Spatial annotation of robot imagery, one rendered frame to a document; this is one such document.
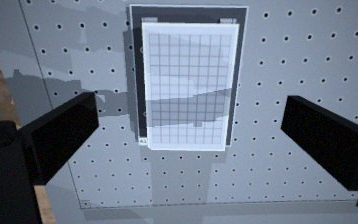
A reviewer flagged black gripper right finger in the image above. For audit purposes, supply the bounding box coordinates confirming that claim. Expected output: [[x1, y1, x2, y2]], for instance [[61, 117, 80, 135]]
[[281, 95, 358, 191]]

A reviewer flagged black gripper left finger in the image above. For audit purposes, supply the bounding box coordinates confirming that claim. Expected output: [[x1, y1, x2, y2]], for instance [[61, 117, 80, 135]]
[[0, 92, 99, 224]]

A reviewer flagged grey perforated base plate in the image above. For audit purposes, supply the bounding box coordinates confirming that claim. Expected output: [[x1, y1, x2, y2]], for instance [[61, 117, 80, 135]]
[[16, 0, 358, 210]]

